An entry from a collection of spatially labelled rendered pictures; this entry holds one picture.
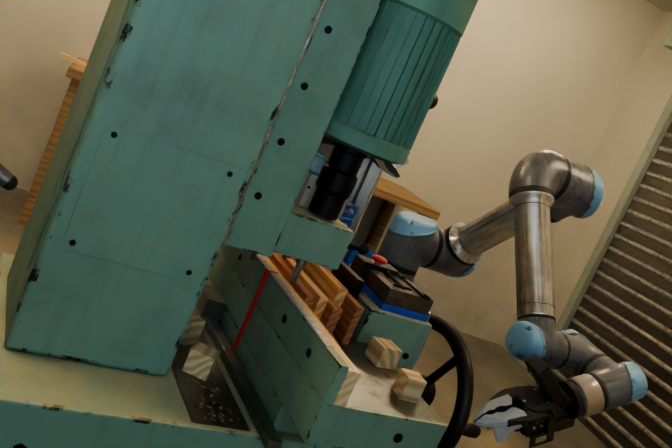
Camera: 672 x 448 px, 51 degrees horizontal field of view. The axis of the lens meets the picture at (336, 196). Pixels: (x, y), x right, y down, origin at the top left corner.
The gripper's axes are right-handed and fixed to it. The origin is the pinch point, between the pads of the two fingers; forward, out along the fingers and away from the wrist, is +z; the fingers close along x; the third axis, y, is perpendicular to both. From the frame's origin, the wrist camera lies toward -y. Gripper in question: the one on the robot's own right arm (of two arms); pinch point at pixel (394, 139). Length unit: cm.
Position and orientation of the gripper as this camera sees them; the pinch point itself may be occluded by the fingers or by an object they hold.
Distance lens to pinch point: 129.4
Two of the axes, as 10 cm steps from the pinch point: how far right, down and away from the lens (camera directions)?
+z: 3.9, 2.9, -8.7
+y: 9.2, -1.7, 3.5
